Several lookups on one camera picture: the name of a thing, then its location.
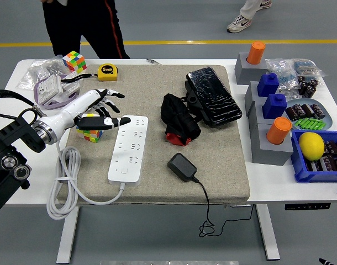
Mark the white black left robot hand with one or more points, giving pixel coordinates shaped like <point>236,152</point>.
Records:
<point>74,109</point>

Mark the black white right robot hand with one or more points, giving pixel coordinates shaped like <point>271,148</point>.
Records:
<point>326,261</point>

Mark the white power strip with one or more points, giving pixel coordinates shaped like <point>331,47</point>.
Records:
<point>127,154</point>

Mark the black power adapter plug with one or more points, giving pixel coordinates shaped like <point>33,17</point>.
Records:
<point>182,167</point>

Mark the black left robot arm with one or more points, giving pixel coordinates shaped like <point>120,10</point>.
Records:
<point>8,143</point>

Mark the colourful puzzle cube white faces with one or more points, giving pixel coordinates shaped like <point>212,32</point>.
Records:
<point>91,135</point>

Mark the large colourful puzzle cube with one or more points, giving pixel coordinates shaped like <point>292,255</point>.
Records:
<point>74,62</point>

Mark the clear plastic bags of parts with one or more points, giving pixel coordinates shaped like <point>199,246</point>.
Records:
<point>38,71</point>

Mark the black table control panel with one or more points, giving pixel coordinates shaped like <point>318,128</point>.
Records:
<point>308,206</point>

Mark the white table leg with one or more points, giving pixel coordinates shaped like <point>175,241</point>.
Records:
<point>67,234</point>
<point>268,234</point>

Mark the small silver pen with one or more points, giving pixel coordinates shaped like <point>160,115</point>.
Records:
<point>153,61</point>

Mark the blue plastic bin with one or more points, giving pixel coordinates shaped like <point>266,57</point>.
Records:
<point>301,168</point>

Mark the dark capacitors pile in bin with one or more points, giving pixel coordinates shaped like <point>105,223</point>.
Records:
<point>330,160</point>

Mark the black folded cloth red lining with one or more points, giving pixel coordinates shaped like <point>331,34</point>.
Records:
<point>176,118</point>

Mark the grey-brown fabric mat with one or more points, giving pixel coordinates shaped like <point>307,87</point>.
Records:
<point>157,187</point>

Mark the yellow lemon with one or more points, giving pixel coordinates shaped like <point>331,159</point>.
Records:
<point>311,146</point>

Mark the orange cylinder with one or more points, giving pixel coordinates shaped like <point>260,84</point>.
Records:
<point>256,52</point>
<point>279,131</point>

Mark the black wrapped flat case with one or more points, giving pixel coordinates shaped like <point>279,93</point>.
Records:
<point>212,94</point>

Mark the green batteries pile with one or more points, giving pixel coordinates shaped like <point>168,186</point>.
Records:
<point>309,123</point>

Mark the light blue plate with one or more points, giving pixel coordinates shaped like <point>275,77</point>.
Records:
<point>327,121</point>

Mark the dark brown capacitor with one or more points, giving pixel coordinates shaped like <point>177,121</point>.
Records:
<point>307,110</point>
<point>293,112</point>
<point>318,111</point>

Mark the blue square peg block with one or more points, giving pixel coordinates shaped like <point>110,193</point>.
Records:
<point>274,107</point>
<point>268,85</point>

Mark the black capacitors cluster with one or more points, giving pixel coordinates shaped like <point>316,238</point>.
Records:
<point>308,87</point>

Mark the clear bag blue parts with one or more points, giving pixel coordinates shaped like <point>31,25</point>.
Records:
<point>284,74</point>
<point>306,67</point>

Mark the walking person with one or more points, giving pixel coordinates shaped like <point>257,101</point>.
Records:
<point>246,16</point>

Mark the white wall socket panel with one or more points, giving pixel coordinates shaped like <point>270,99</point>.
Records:
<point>71,84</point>
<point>49,89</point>

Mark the black plastic bracket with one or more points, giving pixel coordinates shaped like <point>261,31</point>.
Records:
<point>192,100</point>

